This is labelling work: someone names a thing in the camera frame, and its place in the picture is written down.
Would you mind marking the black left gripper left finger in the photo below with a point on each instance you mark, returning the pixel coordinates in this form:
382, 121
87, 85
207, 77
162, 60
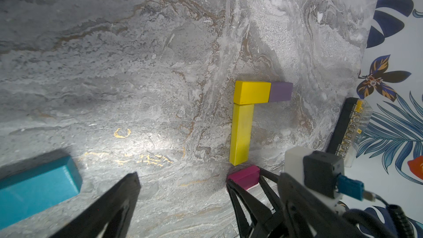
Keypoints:
110, 215

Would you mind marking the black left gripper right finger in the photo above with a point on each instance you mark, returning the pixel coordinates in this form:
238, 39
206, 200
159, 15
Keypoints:
307, 217

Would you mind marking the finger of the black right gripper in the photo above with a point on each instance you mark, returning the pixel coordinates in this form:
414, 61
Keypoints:
274, 199
251, 214

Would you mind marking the magenta block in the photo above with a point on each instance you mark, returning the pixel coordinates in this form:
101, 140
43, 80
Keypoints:
246, 178

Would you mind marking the teal block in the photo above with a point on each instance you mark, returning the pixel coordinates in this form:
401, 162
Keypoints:
40, 188

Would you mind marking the long yellow block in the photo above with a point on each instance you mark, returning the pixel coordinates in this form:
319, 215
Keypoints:
242, 118

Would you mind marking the purple short block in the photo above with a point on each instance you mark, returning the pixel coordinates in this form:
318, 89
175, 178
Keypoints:
280, 91

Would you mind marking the short yellow block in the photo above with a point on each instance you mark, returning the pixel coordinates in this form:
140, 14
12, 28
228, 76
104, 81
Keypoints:
248, 92

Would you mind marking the yellow screwdriver bit set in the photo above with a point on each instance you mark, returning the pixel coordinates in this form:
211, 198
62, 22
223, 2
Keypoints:
350, 128

